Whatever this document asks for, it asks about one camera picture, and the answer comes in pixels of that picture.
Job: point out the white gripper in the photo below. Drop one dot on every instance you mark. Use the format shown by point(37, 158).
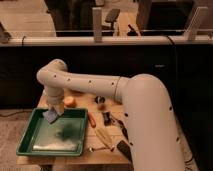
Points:
point(55, 102)

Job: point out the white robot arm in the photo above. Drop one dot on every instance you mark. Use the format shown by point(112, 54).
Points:
point(150, 119)

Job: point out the green plastic tray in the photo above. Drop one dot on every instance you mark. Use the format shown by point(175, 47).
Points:
point(64, 137)

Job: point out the orange fruit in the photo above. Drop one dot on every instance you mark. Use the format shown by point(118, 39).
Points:
point(70, 102)

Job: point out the orange carrot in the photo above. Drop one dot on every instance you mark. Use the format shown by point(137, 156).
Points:
point(92, 120)

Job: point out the small metal cup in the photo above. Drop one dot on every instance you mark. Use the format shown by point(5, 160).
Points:
point(99, 100)

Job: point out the small black clip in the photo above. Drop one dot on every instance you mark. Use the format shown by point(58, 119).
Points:
point(106, 118)

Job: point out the yellow corn cob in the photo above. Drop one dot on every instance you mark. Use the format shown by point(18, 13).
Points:
point(104, 137)

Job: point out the white railing bar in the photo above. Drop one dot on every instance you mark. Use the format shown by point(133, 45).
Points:
point(106, 41)

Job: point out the wooden table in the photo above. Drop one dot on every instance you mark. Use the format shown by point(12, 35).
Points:
point(85, 101)

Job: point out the metal fork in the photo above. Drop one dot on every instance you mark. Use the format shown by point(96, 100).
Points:
point(92, 149)

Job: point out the black remote control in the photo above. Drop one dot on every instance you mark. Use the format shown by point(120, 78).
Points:
point(124, 148)

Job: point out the black office chair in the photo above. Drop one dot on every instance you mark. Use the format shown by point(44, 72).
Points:
point(110, 19)

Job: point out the black handled knife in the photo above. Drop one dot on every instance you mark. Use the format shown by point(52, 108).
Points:
point(123, 128)

